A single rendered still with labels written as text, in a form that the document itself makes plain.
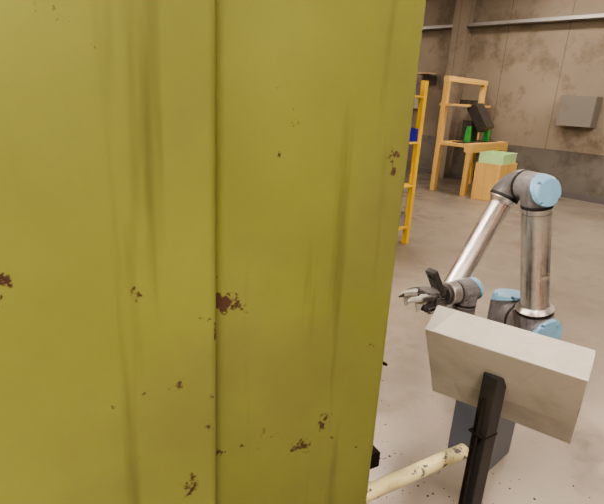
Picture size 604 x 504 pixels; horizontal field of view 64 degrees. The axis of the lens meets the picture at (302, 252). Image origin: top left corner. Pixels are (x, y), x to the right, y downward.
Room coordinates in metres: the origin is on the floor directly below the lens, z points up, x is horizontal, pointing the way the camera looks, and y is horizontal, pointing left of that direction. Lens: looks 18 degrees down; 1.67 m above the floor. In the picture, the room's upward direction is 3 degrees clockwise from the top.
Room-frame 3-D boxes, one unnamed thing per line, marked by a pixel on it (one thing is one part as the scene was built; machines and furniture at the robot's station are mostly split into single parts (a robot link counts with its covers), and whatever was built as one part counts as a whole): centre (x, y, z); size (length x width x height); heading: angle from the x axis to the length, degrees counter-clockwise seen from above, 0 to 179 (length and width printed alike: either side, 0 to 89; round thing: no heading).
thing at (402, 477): (1.17, -0.36, 0.62); 0.44 x 0.05 x 0.05; 121
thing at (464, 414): (2.05, -0.95, 0.30); 0.22 x 0.22 x 0.60; 43
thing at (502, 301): (2.04, -0.96, 0.79); 0.17 x 0.15 x 0.18; 18
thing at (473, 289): (1.76, -0.65, 0.98); 0.12 x 0.09 x 0.10; 121
